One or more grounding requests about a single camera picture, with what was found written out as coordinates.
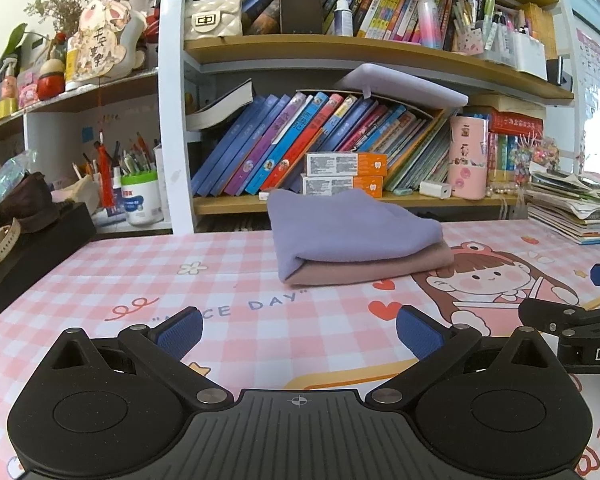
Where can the white desktop pen organiser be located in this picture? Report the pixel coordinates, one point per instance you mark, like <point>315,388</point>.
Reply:
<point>520,55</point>

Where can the white charger plug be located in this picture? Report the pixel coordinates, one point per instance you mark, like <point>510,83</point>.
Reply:
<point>436,190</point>

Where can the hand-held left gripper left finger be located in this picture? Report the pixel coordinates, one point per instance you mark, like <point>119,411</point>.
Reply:
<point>180,332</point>

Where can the pink checked cartoon desk mat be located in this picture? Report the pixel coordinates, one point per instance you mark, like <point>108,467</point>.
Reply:
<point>280,320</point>

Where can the colourful bead bouquet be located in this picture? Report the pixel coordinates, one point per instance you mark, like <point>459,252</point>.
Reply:
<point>532,157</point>

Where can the thick black-covered book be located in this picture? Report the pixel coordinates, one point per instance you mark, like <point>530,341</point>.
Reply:
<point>220,107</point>

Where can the beige thick book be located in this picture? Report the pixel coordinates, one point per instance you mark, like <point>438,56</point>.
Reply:
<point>510,105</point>

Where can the thick red dictionary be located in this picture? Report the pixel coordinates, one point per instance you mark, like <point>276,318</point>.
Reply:
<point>517,124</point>

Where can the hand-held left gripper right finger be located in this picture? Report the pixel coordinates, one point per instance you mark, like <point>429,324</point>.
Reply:
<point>417,332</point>

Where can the row of children's books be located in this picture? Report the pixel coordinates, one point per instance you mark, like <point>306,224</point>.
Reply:
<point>260,150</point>

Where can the pink cylindrical tumbler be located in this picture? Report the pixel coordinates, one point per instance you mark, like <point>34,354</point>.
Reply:
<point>467,160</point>

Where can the dark brown bag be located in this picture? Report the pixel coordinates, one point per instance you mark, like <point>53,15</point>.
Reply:
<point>25,200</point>

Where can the pink patterned pen cup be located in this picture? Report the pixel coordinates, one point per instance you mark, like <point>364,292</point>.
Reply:
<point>467,42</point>

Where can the white quilted handbag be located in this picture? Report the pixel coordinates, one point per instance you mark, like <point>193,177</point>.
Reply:
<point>212,17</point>

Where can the row of paperback books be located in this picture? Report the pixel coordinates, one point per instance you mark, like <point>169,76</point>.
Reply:
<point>380,5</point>

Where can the teal eraser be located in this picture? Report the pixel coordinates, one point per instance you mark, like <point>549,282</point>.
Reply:
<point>402,192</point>

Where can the stack of notebooks and papers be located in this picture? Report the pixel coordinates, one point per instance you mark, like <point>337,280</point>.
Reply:
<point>570,210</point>

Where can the white spray bottle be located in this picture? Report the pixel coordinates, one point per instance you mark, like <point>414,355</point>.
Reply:
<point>343,17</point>

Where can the lucky cat ornament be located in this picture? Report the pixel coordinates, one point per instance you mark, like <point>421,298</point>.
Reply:
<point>105,35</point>

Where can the pale flat pad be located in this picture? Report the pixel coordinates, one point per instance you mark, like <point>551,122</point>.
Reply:
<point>405,85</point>

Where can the pink gradient bottle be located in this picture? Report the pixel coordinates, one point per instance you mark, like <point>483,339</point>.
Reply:
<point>426,17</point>

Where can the white jar with green rim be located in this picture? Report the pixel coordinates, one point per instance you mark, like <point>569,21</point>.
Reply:
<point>140,202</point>

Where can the iridescent plastic bag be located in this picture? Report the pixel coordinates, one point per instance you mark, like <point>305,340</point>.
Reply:
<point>10,180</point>

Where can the white side shelf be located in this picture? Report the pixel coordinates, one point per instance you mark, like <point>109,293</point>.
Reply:
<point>105,90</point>

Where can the black upright frame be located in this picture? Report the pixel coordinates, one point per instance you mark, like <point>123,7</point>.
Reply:
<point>301,5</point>

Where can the red tassel pendant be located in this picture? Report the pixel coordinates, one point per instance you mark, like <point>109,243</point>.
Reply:
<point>105,175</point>

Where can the black box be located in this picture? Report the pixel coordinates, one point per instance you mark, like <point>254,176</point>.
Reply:
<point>45,260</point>

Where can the red round doll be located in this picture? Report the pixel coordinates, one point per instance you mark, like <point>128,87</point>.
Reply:
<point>50,82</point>

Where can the wooden bookshelf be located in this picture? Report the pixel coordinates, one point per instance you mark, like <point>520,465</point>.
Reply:
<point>330,50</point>

